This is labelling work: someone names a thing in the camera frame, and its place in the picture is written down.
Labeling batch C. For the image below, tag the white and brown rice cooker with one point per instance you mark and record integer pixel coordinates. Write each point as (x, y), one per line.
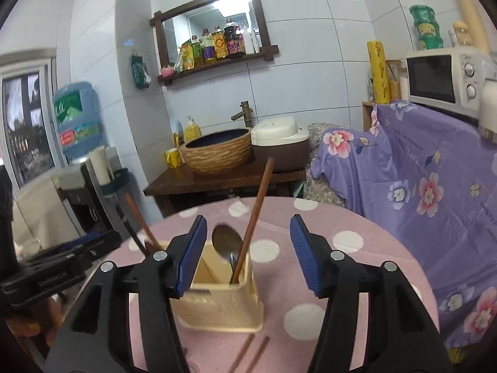
(279, 143)

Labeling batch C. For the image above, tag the blue water bottle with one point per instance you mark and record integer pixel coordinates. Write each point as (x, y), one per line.
(77, 120)

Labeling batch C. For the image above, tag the green bottle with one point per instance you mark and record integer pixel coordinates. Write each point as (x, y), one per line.
(197, 52)

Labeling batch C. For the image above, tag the pink polka dot tablecloth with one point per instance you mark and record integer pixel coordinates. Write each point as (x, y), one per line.
(279, 217)

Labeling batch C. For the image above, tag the green hanging packet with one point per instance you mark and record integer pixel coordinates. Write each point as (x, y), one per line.
(140, 72)

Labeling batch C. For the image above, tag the cream plastic utensil holder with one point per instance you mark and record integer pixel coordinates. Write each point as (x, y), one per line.
(217, 307)

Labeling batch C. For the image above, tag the yellow roll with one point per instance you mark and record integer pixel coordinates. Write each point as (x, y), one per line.
(378, 72)

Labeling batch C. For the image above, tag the white paper cup sleeve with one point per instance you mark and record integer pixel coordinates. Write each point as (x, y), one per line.
(101, 165)

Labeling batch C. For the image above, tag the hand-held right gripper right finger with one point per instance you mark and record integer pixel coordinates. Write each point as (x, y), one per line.
(306, 256)

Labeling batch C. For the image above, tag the white microwave oven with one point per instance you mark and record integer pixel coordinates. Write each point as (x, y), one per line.
(431, 77)

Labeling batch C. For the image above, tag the dark wooden cabinet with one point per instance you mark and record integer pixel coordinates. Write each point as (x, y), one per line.
(182, 190)

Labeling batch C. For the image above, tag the tall stack of paper cups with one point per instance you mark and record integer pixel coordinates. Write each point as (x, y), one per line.
(466, 7)

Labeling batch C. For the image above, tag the light wooden box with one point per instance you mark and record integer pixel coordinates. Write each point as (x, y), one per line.
(369, 116)

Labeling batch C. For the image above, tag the orange label bottle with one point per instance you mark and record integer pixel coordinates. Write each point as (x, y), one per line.
(220, 44)

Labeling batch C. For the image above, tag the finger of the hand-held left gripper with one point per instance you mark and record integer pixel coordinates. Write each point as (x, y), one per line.
(85, 244)

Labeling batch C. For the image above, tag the beige cloth cover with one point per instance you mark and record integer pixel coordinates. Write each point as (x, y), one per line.
(39, 209)

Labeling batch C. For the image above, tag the purple floral cloth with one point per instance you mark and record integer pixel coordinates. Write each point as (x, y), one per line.
(427, 155)

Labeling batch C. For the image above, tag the white bottle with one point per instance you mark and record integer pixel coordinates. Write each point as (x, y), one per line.
(251, 40)

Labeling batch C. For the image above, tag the pink bowl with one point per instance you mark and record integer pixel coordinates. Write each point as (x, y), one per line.
(167, 72)

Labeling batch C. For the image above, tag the dark soy sauce bottle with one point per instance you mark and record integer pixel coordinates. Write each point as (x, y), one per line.
(234, 39)

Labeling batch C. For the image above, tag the dark wooden chopstick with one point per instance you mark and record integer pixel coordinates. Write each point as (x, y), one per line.
(136, 237)

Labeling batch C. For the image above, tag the white electric kettle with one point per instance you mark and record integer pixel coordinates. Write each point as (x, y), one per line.
(489, 112)

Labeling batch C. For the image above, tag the dark wooden framed mirror shelf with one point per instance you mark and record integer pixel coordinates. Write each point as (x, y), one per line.
(260, 19)

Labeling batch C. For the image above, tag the brown wooden chopstick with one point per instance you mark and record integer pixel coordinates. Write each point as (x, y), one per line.
(256, 206)
(258, 353)
(138, 213)
(242, 351)

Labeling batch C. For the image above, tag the woven basket basin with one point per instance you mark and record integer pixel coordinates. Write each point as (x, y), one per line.
(217, 155)

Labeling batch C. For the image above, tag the bronze faucet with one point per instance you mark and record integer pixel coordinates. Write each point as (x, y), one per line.
(244, 114)

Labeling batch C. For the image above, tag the yellow seasoning packet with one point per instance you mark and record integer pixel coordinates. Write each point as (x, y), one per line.
(186, 57)

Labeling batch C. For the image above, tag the water dispenser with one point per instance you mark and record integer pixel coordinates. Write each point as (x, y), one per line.
(77, 190)

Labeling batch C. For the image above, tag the steel spoon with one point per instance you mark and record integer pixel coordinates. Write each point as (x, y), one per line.
(227, 241)

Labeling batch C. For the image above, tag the jar with yellow lid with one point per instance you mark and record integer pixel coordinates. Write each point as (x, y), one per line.
(462, 35)

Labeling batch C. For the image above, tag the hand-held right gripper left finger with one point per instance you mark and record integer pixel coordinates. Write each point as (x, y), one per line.
(192, 256)

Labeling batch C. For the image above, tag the yellow soap bottle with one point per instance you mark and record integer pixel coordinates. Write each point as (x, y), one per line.
(192, 132)

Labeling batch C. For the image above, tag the person's left hand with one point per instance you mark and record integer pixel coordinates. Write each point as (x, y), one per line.
(52, 318)

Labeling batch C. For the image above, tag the white framed window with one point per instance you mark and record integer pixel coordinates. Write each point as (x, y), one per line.
(27, 124)

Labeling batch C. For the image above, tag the stack of green noodle cups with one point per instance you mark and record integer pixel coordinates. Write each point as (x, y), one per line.
(426, 27)

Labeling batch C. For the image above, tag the yellow mug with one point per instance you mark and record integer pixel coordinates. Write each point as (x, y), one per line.
(173, 158)

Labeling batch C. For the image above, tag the glass jar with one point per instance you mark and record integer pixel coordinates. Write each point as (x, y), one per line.
(394, 81)

